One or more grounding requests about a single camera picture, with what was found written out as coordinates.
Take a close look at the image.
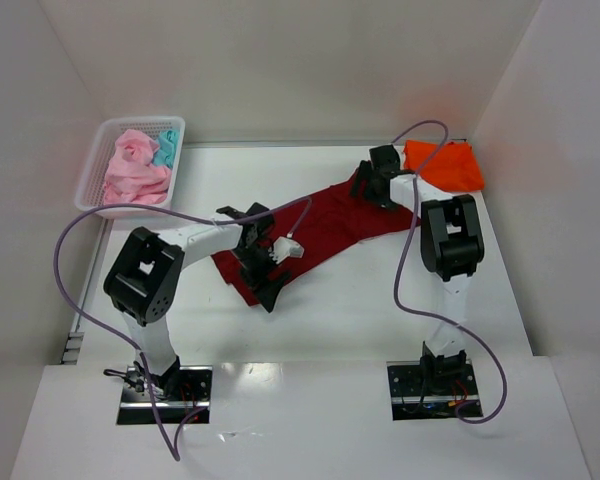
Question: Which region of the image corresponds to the dark red t shirt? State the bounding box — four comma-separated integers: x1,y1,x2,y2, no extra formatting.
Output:
212,168,412,306

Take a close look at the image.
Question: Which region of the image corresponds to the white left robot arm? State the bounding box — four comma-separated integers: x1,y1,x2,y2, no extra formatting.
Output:
104,203,304,396

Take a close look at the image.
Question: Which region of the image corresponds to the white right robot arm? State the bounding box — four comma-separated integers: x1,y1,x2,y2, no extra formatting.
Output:
350,145,484,394

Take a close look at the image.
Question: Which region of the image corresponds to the orange folded t shirt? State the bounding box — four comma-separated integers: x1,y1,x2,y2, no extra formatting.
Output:
403,140,485,193

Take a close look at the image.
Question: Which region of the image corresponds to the teal t shirt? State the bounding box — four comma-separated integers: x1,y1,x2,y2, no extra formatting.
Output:
152,129,180,169

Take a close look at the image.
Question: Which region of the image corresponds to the pink t shirt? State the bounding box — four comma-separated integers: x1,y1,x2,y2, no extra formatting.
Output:
103,129,173,205

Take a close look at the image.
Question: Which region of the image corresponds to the white plastic laundry basket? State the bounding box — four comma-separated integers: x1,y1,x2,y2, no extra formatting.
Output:
74,115,186,211

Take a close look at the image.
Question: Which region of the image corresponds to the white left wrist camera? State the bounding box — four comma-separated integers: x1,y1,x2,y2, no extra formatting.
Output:
271,236,304,264

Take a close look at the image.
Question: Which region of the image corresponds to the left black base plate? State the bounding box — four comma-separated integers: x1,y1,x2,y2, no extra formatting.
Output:
103,365,212,426

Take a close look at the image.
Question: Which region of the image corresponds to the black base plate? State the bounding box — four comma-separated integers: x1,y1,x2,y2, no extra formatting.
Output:
387,361,483,421
103,365,212,426

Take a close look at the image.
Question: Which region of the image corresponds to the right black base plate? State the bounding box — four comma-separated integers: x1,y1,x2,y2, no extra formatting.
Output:
387,361,483,421

